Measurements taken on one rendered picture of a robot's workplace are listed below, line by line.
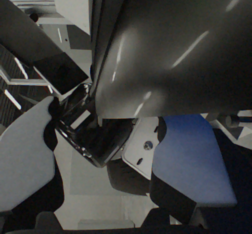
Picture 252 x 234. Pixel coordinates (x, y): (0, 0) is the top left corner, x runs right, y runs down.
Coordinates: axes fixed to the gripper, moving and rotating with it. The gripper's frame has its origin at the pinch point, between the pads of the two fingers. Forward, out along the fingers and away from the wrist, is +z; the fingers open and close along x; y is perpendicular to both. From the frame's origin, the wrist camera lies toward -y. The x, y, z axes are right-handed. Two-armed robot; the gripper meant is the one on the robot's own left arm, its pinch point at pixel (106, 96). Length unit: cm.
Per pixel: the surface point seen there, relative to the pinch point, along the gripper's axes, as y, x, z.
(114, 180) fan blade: 34.6, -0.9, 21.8
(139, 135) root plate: 12.7, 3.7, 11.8
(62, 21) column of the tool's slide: 2, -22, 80
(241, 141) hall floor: 102, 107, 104
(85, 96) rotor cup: 6.8, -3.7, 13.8
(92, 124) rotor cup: 9.3, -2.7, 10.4
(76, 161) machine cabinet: 393, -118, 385
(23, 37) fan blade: -0.7, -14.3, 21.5
